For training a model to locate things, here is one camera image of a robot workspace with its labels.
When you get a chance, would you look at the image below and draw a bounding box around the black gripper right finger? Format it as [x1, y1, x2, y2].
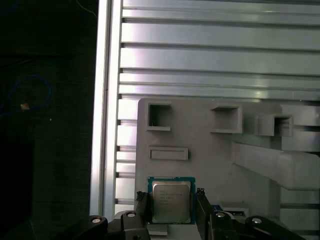
[195, 187, 305, 240]

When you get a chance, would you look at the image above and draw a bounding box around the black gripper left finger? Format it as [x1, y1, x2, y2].
[58, 191, 152, 240]

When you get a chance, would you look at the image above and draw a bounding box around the silver CPU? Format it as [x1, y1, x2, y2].
[146, 176, 197, 225]

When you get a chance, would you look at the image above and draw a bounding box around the grey parts rack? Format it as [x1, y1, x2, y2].
[134, 97, 320, 240]

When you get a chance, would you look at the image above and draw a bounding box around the blue floor cable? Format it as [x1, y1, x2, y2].
[0, 75, 53, 119]

